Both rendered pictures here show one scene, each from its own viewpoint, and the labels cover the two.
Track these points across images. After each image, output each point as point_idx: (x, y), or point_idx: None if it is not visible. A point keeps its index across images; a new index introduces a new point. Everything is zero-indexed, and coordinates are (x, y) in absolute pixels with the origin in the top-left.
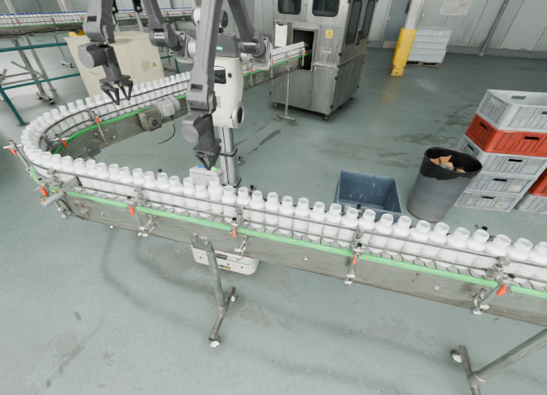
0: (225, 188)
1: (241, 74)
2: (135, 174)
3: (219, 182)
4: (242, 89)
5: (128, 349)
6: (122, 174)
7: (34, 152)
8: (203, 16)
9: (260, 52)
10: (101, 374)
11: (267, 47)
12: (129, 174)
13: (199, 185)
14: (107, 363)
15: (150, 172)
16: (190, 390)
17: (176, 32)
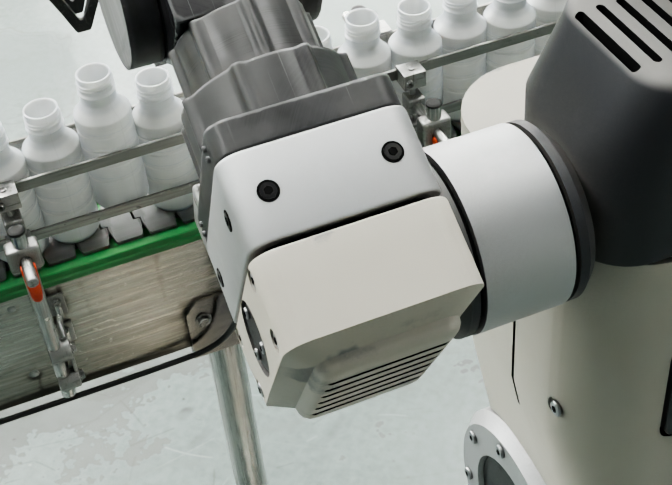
0: (57, 115)
1: (525, 325)
2: (405, 6)
3: (79, 94)
4: (541, 437)
5: (462, 405)
6: None
7: None
8: None
9: (109, 30)
10: (457, 344)
11: (208, 185)
12: (444, 10)
13: (168, 94)
14: (472, 360)
15: (369, 25)
16: (217, 457)
17: None
